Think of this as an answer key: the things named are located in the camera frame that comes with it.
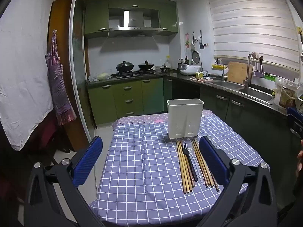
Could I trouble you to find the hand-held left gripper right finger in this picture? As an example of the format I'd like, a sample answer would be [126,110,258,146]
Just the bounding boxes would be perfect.
[199,136,277,227]

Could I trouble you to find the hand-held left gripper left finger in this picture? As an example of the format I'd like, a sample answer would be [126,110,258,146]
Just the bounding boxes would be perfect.
[24,136,105,227]

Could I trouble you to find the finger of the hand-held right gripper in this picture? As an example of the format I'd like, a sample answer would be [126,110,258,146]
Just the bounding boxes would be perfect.
[290,125,303,138]
[286,107,303,125]

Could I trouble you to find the translucent plastic spoon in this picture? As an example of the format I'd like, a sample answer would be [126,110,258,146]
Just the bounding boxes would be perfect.
[189,147,204,184]

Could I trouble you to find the black handled fork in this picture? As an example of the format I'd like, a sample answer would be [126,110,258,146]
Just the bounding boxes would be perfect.
[182,143,198,182]

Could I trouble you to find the white plastic utensil holder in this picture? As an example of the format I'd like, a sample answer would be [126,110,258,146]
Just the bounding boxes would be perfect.
[167,99,204,139]

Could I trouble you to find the person's right hand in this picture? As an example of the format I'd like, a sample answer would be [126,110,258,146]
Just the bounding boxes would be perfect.
[296,139,303,178]

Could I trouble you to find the clear plastic food bag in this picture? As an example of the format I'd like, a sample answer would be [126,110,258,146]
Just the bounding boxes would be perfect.
[275,77,298,108]

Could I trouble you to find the dark red chair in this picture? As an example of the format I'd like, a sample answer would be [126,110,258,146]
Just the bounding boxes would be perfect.
[35,113,71,155]

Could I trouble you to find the steel kitchen sink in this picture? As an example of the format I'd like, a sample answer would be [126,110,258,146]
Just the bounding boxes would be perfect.
[212,80,276,105]

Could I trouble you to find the blue checked tablecloth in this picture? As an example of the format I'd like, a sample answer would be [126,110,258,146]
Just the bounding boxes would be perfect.
[88,110,270,227]

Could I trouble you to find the dark counter cabinets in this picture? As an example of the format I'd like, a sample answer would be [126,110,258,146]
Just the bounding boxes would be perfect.
[163,78,294,147]

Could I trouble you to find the green lower cabinets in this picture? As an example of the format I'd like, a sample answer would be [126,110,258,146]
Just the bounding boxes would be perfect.
[86,77,166,126]

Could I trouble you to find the green cabinets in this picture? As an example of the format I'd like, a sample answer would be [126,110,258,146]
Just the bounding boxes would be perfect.
[86,77,166,126]
[84,0,178,38]

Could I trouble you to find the tall steel faucet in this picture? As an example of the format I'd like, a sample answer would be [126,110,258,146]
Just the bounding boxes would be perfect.
[244,53,264,88]

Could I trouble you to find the pink patterned cloth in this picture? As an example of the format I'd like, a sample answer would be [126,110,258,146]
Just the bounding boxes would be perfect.
[112,112,213,126]

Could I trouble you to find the wooden cutting board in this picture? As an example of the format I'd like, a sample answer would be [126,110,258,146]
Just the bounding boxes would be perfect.
[227,61,249,85]

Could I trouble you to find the pink checked apron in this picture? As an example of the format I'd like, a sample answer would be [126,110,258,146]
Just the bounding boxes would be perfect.
[45,30,77,126]

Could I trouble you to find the small steel faucet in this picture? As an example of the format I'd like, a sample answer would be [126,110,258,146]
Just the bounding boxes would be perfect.
[215,59,226,81]

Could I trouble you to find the plastic bag with cabbage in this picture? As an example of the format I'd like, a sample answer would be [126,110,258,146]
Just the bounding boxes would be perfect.
[88,72,112,82]

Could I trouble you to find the sliding glass door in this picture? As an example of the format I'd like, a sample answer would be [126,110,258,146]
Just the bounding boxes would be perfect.
[69,0,95,142]

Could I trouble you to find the white rice cooker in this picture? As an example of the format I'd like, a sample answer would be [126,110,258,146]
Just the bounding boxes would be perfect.
[179,50,203,76]

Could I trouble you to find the gas stove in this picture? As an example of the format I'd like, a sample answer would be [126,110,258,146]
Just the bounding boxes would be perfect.
[116,69,157,77]

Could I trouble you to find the white window blind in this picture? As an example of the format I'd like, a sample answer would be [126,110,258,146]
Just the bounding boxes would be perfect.
[205,0,301,72]

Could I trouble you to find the black wok with lid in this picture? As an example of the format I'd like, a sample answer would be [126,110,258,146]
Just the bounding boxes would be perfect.
[116,61,134,73]

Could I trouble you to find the dark glass bottles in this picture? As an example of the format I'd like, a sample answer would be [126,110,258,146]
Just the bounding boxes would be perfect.
[177,56,189,69]

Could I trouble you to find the white hanging sheet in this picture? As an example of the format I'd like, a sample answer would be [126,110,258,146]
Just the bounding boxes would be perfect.
[0,0,56,152]

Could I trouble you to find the green upper cabinets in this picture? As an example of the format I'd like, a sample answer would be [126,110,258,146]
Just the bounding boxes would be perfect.
[84,0,178,38]

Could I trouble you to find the steel range hood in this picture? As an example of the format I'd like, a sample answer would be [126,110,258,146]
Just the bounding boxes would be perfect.
[108,9,161,38]

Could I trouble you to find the black wok with handle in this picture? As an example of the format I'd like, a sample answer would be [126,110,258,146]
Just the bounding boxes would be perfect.
[138,60,156,71]

